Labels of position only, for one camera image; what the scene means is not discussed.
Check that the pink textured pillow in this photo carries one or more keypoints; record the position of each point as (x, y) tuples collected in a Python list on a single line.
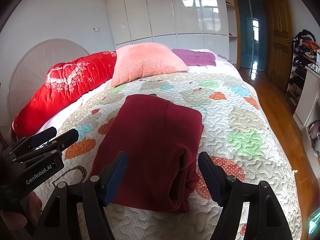
[(147, 62)]

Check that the purple towel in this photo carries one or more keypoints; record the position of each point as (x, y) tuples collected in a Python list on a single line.
[(195, 57)]

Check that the dark red fleece garment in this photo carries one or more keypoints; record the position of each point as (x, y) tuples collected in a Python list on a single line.
[(150, 142)]

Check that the white glossy wardrobe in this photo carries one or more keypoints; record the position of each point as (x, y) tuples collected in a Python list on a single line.
[(162, 10)]

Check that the round pale headboard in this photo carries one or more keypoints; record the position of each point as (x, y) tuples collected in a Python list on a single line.
[(37, 57)]

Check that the white cabinet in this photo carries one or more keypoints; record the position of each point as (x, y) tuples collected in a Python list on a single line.
[(308, 95)]

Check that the person's left hand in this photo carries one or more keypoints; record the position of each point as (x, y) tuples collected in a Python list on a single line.
[(15, 220)]

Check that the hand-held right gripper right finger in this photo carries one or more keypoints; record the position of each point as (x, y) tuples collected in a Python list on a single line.
[(211, 180)]

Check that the grey pink cloth bundle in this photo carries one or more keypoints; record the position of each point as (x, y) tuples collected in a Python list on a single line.
[(314, 135)]

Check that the quilted heart pattern bedspread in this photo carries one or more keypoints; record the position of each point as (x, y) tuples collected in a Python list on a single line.
[(237, 120)]

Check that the white wall socket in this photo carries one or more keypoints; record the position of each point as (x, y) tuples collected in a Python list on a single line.
[(95, 29)]

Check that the shelf rack with clothes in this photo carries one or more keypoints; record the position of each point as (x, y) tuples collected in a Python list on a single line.
[(301, 55)]

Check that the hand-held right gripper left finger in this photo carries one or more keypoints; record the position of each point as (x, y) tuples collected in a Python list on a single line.
[(116, 177)]

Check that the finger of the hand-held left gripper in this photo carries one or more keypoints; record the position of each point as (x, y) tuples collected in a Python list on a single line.
[(43, 136), (67, 138)]

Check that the wooden door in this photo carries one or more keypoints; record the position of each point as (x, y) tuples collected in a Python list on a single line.
[(280, 42)]

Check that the red floral duvet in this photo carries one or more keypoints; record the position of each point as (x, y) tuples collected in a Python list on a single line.
[(62, 90)]

